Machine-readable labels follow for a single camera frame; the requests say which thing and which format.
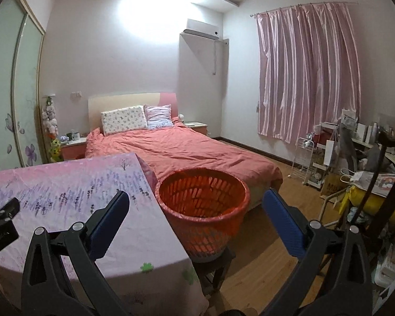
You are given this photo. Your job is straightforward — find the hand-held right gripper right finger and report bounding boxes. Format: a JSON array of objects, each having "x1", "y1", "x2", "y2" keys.
[{"x1": 260, "y1": 187, "x2": 372, "y2": 316}]

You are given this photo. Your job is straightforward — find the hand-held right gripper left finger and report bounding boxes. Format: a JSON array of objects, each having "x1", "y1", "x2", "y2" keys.
[{"x1": 20, "y1": 189, "x2": 132, "y2": 316}]

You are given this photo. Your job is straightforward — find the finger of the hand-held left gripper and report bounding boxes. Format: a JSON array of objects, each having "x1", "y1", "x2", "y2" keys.
[{"x1": 0, "y1": 197, "x2": 21, "y2": 228}]

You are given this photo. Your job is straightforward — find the orange plastic basket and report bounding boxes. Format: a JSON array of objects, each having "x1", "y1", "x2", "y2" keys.
[{"x1": 155, "y1": 168, "x2": 251, "y2": 262}]

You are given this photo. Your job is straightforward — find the table with pink floral cloth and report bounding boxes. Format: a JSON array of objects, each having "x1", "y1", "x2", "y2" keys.
[{"x1": 0, "y1": 153, "x2": 209, "y2": 316}]

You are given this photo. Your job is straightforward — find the brown paper bag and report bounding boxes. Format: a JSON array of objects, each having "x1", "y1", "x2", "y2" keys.
[{"x1": 320, "y1": 171, "x2": 349, "y2": 198}]

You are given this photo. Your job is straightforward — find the white shelf cart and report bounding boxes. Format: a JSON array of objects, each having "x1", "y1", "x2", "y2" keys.
[{"x1": 308, "y1": 122, "x2": 341, "y2": 190}]

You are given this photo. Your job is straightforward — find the dark wooden stool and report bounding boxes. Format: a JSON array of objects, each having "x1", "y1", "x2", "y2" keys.
[{"x1": 191, "y1": 247, "x2": 238, "y2": 300}]

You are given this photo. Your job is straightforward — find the pink white nightstand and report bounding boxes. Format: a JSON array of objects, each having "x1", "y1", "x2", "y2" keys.
[
  {"x1": 184, "y1": 121, "x2": 209, "y2": 136},
  {"x1": 60, "y1": 135, "x2": 88, "y2": 161}
]

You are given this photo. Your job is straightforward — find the yellow bag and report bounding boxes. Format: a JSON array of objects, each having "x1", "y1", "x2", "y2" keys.
[{"x1": 339, "y1": 186, "x2": 395, "y2": 223}]

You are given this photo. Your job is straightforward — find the column of plush toys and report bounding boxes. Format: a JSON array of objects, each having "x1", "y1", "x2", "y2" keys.
[{"x1": 41, "y1": 96, "x2": 62, "y2": 162}]

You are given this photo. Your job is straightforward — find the bed with pink duvet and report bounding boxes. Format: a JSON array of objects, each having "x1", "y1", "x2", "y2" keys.
[{"x1": 85, "y1": 120, "x2": 284, "y2": 205}]

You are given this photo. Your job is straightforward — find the white floral pillow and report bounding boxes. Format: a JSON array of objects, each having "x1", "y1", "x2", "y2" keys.
[{"x1": 100, "y1": 105, "x2": 149, "y2": 135}]

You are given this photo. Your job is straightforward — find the grey hanging bag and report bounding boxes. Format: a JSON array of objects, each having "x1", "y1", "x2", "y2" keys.
[{"x1": 336, "y1": 115, "x2": 358, "y2": 172}]

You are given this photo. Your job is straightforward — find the newspaper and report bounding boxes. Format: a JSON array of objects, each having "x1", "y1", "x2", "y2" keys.
[{"x1": 350, "y1": 170, "x2": 395, "y2": 202}]

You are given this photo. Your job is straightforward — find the dark wooden chair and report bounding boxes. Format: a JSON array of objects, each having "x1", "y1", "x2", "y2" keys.
[{"x1": 336, "y1": 122, "x2": 395, "y2": 238}]

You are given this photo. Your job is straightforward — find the white plastic crate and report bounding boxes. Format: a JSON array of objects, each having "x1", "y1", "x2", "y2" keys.
[{"x1": 373, "y1": 237, "x2": 395, "y2": 290}]

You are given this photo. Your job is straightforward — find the pink striped pillow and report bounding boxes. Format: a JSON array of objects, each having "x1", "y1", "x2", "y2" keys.
[{"x1": 143, "y1": 104, "x2": 173, "y2": 130}]

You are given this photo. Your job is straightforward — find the floral sliding door wardrobe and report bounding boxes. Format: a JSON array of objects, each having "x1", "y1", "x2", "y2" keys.
[{"x1": 0, "y1": 0, "x2": 47, "y2": 173}]

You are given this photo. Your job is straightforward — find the cream pink headboard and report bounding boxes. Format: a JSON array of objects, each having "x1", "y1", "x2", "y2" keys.
[{"x1": 87, "y1": 92, "x2": 178, "y2": 132}]

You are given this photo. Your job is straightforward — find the pink striped curtain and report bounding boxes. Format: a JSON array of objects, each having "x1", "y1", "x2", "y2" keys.
[{"x1": 255, "y1": 3, "x2": 363, "y2": 144}]

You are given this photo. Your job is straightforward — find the white air conditioner pipe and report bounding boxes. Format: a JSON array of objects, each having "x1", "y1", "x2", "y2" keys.
[{"x1": 211, "y1": 39, "x2": 218, "y2": 76}]

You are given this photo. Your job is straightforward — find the white air conditioner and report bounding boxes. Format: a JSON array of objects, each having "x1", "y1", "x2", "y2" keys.
[{"x1": 182, "y1": 18, "x2": 225, "y2": 42}]

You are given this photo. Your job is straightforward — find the white metal tube frame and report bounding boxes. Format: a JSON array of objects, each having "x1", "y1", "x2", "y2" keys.
[{"x1": 318, "y1": 189, "x2": 348, "y2": 224}]

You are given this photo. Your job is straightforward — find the white wire rack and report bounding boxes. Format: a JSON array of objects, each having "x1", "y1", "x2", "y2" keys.
[{"x1": 290, "y1": 133, "x2": 317, "y2": 185}]

